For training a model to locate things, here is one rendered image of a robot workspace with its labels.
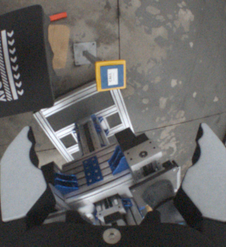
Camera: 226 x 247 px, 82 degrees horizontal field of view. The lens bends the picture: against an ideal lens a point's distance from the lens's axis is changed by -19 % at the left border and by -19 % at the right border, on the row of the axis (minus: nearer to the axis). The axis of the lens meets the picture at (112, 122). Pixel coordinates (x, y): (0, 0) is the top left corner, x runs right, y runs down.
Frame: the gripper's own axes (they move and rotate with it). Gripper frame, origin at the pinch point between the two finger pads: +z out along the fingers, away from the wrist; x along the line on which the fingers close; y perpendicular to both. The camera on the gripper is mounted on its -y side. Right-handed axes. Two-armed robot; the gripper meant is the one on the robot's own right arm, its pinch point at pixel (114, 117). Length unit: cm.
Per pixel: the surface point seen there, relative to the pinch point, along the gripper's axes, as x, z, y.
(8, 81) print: -44, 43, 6
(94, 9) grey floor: -19, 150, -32
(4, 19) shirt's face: -42, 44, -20
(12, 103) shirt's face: -45, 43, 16
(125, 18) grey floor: 11, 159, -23
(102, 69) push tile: -5, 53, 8
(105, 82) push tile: -4, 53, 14
